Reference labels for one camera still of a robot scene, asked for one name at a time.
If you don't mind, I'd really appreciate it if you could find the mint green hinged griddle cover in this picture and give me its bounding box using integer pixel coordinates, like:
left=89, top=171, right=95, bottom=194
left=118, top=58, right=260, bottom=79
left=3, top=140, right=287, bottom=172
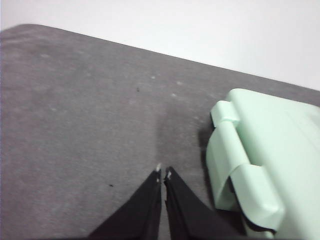
left=224, top=87, right=320, bottom=240

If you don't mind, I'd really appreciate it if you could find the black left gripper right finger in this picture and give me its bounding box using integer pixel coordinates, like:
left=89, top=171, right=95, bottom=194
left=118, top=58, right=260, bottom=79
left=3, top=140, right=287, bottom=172
left=163, top=166, right=247, bottom=240

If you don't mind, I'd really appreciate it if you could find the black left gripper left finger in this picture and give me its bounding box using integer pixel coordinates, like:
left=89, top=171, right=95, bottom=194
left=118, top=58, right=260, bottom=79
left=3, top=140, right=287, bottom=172
left=87, top=163, right=163, bottom=240

